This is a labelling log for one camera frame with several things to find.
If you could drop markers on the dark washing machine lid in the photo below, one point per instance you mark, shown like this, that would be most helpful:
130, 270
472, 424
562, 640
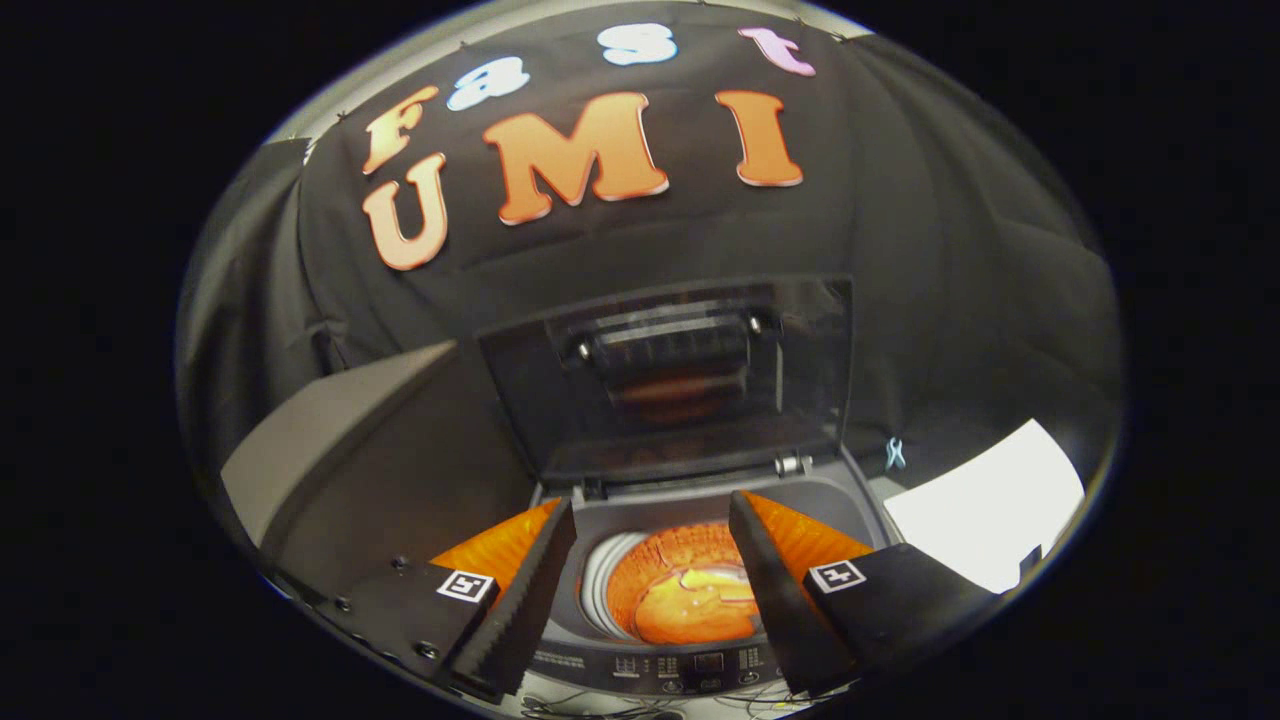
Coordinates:
660, 370

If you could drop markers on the dark grey washing machine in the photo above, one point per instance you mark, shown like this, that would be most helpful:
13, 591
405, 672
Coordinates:
650, 668

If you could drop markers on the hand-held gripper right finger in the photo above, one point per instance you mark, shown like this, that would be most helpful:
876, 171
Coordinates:
780, 610

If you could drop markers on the black backdrop cloth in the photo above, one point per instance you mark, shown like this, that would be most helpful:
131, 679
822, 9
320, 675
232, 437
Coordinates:
900, 250

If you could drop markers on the orange shirt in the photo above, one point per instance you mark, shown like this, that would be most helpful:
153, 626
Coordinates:
680, 600

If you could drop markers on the light blue clip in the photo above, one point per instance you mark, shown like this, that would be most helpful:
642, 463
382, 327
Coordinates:
895, 453

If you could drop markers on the grey cabinet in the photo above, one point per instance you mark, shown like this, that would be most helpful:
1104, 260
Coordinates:
350, 440

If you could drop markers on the white flat panel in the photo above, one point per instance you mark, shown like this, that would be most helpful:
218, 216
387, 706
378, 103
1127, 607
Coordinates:
990, 510

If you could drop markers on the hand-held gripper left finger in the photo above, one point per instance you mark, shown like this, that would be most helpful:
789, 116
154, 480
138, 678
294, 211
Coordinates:
525, 610

